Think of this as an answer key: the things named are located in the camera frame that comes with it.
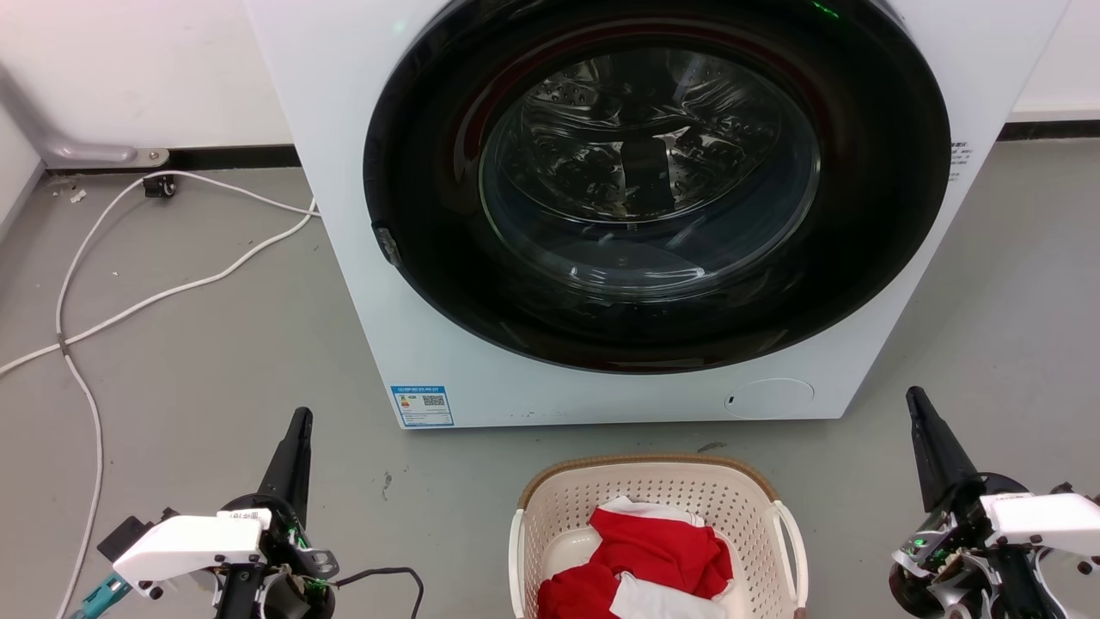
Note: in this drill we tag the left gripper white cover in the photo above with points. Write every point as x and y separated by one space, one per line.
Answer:
198 543

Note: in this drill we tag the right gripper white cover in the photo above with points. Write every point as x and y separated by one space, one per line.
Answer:
1040 520

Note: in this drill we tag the beige perforated plastic laundry basket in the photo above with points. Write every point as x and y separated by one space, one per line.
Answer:
567 507

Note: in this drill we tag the blue energy label sticker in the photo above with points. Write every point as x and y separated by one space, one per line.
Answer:
421 406

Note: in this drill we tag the round white filter cover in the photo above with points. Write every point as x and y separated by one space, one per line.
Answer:
769 399

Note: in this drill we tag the round black glass washer door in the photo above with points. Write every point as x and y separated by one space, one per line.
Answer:
859 258

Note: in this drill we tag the red and white garment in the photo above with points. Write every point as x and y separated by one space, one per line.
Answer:
662 550

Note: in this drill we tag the white front-load washing machine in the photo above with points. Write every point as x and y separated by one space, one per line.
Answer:
344 129

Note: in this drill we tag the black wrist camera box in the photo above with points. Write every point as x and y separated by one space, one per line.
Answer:
129 533

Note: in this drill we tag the grey wall pipe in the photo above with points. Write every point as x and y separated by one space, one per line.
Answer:
77 153

